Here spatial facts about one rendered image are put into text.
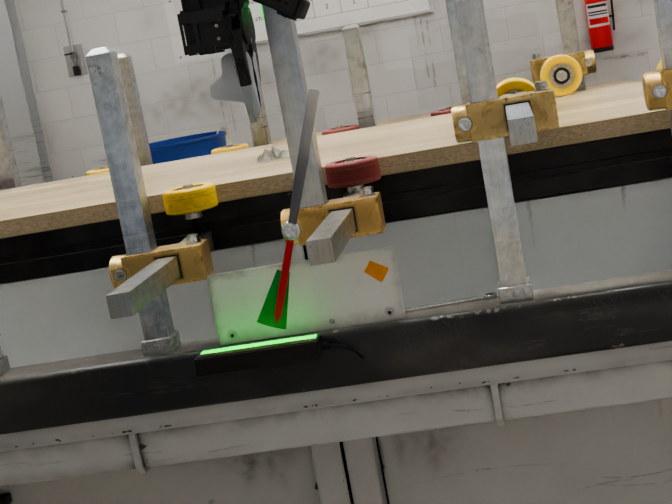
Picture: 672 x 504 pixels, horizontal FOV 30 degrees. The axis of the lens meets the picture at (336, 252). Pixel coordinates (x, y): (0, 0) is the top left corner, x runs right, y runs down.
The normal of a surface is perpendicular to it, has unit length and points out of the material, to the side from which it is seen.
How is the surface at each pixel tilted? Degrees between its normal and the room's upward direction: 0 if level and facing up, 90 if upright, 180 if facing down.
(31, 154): 90
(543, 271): 90
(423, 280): 90
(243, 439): 90
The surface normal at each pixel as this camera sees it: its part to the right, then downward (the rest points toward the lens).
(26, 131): -0.12, 0.18
